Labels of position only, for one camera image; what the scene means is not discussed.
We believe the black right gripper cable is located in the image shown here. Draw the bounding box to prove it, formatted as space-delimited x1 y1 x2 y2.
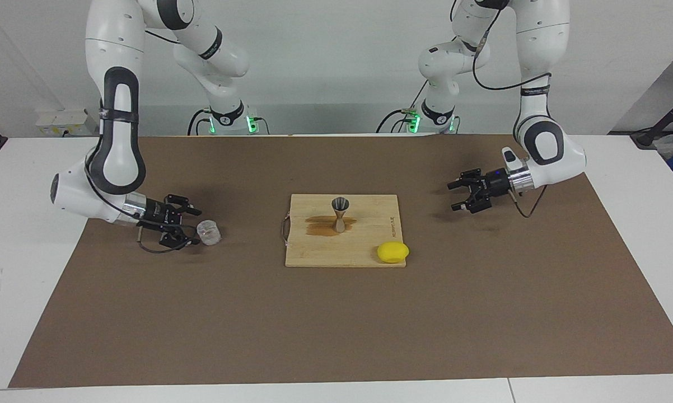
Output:
85 148 198 255

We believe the brown table mat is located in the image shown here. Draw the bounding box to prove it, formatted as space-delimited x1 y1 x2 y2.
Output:
8 133 673 388

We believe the black tripod leg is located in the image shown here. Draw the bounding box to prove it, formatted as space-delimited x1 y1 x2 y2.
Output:
630 88 673 149

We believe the wooden cutting board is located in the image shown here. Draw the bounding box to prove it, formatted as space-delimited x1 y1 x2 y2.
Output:
281 194 407 268

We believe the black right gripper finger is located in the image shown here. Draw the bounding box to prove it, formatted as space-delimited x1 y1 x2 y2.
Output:
158 231 200 250
165 194 203 219

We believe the clear glass cup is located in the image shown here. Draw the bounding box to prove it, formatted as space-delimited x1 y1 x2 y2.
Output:
195 220 222 247

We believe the yellow lemon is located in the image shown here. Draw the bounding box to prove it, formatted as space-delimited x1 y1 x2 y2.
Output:
377 241 410 264

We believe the white wall socket box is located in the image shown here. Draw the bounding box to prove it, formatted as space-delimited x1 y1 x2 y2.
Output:
36 109 97 137

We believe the steel double jigger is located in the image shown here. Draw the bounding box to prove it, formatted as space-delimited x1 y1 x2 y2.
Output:
331 196 350 233

